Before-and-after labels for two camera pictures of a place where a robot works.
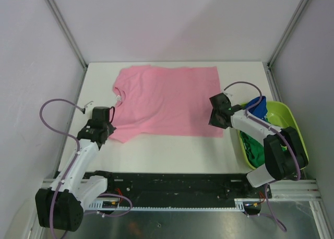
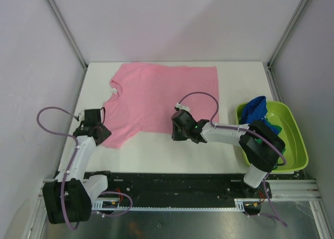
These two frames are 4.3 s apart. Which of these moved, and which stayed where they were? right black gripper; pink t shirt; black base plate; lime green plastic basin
Moved: right black gripper
Stayed: lime green plastic basin; pink t shirt; black base plate
